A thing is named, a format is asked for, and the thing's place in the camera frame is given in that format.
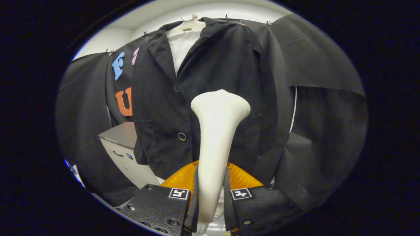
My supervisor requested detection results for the grey and white cabinet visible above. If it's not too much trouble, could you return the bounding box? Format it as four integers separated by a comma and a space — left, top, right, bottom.
98, 122, 161, 190

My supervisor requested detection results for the white garment steamer head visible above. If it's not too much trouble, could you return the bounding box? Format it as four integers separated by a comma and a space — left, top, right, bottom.
191, 89, 251, 236

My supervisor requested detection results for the black suit jacket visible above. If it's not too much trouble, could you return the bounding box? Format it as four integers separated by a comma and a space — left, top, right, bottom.
131, 17, 289, 184

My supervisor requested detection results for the white blurred object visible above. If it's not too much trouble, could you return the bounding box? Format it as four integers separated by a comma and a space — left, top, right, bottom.
64, 159, 86, 188

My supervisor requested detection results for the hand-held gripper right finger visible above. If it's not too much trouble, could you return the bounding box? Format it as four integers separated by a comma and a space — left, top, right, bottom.
224, 162, 301, 235

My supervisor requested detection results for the black backdrop cloth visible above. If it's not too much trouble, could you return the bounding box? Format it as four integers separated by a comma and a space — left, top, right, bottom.
55, 13, 368, 210

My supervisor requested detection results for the thin white cable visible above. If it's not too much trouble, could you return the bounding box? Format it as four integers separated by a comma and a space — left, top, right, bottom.
289, 86, 297, 133

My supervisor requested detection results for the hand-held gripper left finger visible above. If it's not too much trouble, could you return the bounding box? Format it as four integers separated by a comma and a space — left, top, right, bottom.
120, 161, 200, 236

